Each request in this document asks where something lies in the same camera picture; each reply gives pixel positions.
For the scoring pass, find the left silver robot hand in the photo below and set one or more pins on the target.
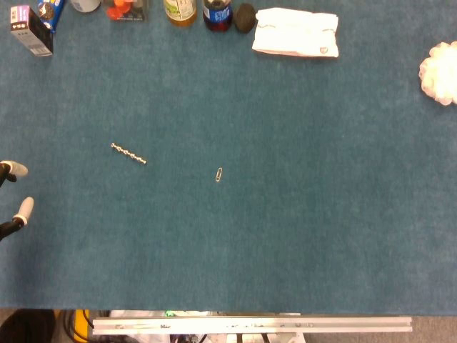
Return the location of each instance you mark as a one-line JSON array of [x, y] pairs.
[[19, 168]]

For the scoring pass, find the black and purple carton box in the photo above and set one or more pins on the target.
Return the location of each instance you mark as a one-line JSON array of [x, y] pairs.
[[30, 30]]

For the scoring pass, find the blue cookie packet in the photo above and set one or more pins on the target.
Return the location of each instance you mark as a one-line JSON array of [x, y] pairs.
[[51, 12]]

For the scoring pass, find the blue and white drink can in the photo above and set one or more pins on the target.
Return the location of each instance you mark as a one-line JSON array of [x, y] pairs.
[[85, 4]]

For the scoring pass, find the clear box of red pieces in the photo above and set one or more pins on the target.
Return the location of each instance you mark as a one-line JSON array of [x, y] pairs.
[[126, 9]]

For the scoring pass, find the gold paper clip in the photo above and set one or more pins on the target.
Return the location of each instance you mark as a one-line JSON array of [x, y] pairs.
[[219, 174]]

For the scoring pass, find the blue felt table mat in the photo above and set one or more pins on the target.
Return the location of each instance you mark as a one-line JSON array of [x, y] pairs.
[[228, 178]]

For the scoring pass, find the amber tea bottle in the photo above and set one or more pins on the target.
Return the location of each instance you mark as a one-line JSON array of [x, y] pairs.
[[180, 12]]

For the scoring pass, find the dark cola bottle blue label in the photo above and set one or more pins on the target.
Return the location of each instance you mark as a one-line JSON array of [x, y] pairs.
[[218, 14]]

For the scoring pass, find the white tissue pack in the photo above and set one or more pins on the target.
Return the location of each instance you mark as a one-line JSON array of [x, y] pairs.
[[296, 34]]

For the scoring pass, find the white mesh bath sponge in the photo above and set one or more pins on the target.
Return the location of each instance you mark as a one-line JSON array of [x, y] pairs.
[[441, 73]]

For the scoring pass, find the aluminium frame rail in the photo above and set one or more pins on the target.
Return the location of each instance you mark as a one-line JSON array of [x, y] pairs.
[[250, 325]]

